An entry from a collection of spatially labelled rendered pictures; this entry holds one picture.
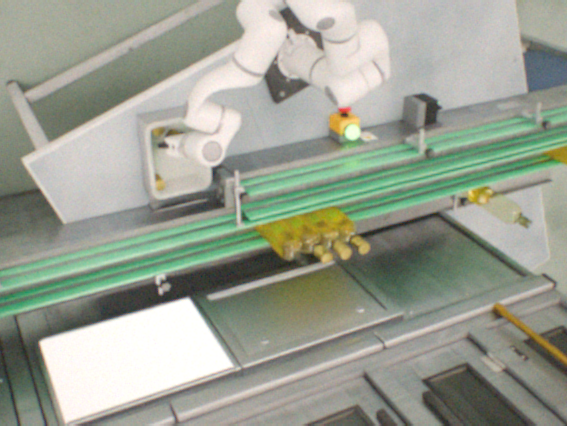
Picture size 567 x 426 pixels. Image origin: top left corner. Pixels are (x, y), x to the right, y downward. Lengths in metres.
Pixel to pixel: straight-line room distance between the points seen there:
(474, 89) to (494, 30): 0.20
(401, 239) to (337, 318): 0.51
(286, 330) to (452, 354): 0.43
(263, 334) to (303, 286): 0.24
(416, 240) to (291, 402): 0.81
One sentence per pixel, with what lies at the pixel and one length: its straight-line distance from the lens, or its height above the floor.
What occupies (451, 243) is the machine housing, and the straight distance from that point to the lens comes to 2.35.
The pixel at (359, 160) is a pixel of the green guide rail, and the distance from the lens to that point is 2.15.
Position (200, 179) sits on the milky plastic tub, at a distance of 2.07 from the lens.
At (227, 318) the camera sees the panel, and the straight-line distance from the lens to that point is 1.93.
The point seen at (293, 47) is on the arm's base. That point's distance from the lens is 2.04.
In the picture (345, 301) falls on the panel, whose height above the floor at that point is 1.20.
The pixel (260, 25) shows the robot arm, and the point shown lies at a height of 1.14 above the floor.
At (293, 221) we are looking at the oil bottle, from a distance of 2.03.
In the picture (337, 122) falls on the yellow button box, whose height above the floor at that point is 0.81.
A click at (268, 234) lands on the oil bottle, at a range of 2.03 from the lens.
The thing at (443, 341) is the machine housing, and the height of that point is 1.43.
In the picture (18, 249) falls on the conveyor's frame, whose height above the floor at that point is 0.83.
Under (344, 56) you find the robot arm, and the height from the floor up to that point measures 1.13.
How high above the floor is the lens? 2.56
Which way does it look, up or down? 51 degrees down
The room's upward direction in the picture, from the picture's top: 134 degrees clockwise
